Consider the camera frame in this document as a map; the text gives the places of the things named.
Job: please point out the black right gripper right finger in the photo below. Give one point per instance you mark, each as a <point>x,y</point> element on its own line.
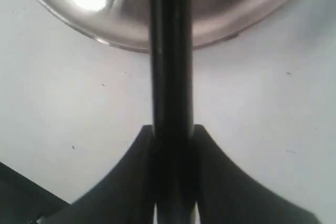
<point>226,194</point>

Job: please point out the round stainless steel plate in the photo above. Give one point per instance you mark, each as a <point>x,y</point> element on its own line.
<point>124,23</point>

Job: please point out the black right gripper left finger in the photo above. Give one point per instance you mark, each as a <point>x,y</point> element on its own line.
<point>125,195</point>

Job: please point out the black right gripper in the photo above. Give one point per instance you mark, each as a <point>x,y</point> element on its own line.
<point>23,201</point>

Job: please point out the black handled serrated knife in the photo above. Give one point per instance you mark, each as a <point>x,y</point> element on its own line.
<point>171,68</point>

